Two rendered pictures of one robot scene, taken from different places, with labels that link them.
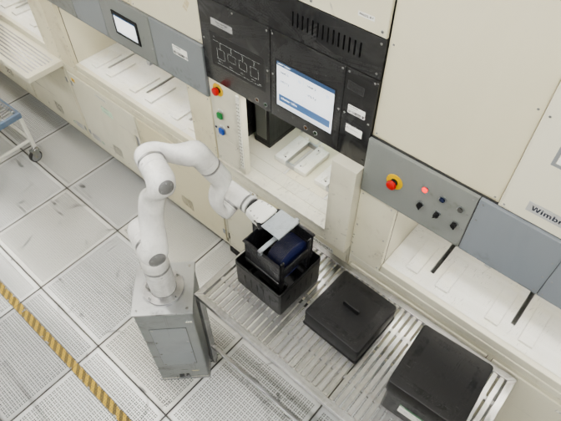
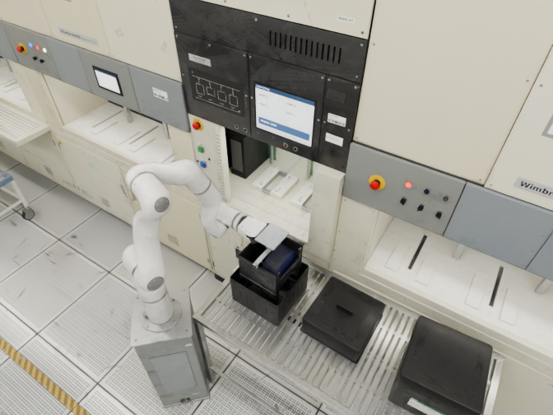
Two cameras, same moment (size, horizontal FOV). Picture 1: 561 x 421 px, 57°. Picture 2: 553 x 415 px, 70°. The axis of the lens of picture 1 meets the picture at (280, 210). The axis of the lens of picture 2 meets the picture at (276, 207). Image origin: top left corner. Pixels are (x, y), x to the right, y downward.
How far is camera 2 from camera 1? 0.45 m
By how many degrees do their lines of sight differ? 9
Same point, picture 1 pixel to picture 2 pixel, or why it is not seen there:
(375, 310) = (366, 309)
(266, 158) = (243, 187)
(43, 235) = (38, 284)
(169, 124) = not seen: hidden behind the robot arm
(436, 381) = (444, 368)
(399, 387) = (411, 379)
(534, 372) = (521, 347)
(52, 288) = (48, 333)
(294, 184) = (271, 207)
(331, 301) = (325, 305)
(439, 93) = (421, 84)
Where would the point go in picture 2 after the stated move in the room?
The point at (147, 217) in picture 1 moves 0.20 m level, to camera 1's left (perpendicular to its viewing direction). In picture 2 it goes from (142, 240) to (88, 245)
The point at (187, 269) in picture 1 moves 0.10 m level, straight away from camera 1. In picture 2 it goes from (182, 294) to (176, 279)
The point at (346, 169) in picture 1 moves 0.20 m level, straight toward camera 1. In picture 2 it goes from (330, 176) to (332, 210)
